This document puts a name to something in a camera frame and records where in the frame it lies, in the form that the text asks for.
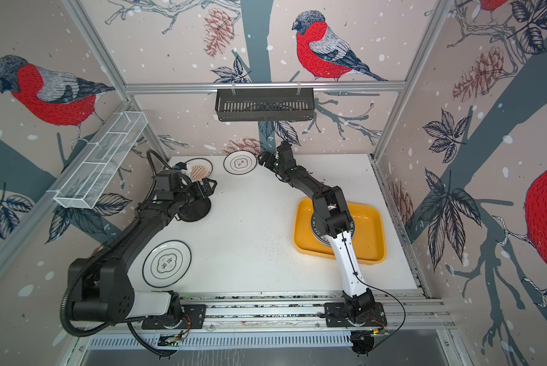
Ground yellow plastic bin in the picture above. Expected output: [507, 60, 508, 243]
[293, 198, 387, 265]

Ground small black plate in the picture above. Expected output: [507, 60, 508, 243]
[177, 198, 212, 223]

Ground white mesh wall shelf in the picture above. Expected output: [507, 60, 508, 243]
[54, 111, 148, 209]

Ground white plate grey emblem front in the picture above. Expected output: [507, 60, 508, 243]
[142, 240, 192, 288]

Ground black wire wall basket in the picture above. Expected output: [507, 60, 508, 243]
[215, 88, 315, 122]

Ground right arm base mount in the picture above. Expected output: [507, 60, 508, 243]
[322, 302, 388, 328]

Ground orange sunburst plate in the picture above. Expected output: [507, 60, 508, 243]
[183, 158, 213, 181]

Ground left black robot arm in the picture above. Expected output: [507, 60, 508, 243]
[59, 149, 218, 337]

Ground white plate grey emblem back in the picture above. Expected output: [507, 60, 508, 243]
[223, 151, 258, 175]

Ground white plate grey emblem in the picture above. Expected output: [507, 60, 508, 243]
[142, 240, 192, 288]
[223, 151, 258, 175]

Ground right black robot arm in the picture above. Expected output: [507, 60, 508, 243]
[258, 142, 375, 326]

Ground dark green rim plate back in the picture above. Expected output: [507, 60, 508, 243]
[311, 211, 356, 247]

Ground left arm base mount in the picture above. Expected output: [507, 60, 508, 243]
[142, 304, 206, 330]

